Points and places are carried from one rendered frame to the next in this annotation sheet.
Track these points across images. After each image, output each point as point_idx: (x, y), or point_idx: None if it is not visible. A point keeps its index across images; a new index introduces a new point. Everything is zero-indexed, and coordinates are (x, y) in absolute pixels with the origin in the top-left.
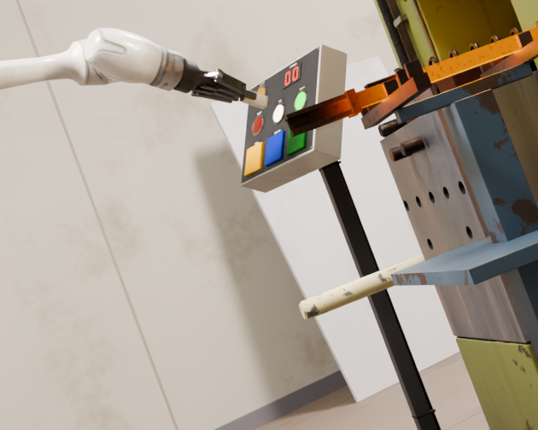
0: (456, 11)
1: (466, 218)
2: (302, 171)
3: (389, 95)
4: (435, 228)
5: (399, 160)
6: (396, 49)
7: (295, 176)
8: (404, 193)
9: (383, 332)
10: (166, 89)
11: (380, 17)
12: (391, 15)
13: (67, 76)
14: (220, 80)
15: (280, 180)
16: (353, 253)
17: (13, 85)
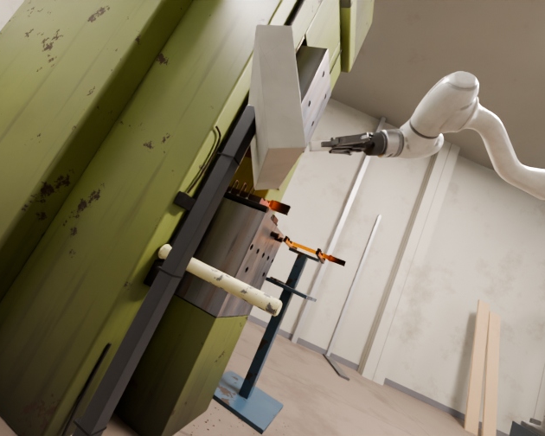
0: None
1: (266, 270)
2: (265, 177)
3: (323, 258)
4: (254, 266)
5: (265, 230)
6: None
7: (266, 174)
8: (255, 241)
9: (156, 325)
10: (387, 154)
11: (232, 97)
12: (237, 114)
13: (471, 128)
14: (348, 154)
15: (272, 167)
16: (196, 242)
17: (496, 163)
